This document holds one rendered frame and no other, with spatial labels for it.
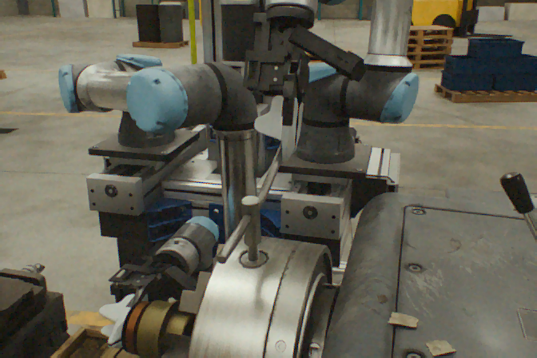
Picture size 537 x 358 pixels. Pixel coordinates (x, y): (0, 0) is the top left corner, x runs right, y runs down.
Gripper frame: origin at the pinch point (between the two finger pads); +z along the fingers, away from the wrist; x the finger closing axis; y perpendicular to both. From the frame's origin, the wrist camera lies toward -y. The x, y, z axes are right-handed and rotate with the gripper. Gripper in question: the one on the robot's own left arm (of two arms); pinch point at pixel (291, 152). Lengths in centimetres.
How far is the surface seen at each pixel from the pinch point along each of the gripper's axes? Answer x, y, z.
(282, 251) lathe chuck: 6.0, -1.5, 13.3
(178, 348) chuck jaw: 7.7, 11.1, 27.7
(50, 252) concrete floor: -197, 188, 69
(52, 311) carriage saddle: -23, 54, 38
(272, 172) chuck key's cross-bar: 3.7, 1.5, 3.1
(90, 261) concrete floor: -195, 159, 70
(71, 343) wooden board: -16, 44, 40
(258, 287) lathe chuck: 12.1, -0.3, 17.0
